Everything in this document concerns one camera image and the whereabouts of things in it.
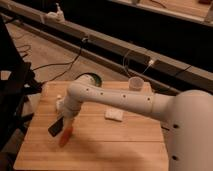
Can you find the grey metal rail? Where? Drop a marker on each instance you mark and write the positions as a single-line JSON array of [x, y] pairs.
[[174, 52]]

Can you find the white sponge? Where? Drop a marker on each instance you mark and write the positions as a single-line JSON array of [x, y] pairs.
[[114, 114]]

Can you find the white ceramic cup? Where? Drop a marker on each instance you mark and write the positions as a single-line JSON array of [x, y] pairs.
[[135, 83]]

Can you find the white tube with cap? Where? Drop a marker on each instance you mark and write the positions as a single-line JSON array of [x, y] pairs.
[[59, 102]]

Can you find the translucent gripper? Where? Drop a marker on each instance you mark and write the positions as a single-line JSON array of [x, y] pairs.
[[68, 123]]

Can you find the black eraser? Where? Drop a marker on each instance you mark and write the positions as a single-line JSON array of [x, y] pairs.
[[56, 128]]

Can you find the green bowl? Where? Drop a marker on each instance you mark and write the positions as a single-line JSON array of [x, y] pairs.
[[90, 78]]

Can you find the orange toy carrot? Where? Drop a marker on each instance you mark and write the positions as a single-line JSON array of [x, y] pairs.
[[65, 136]]

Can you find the white object on rail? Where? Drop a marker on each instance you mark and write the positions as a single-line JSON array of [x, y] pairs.
[[58, 15]]

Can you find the black equipment at left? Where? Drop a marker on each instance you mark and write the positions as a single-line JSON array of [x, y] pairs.
[[15, 89]]

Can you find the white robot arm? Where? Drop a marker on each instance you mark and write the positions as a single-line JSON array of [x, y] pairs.
[[189, 116]]

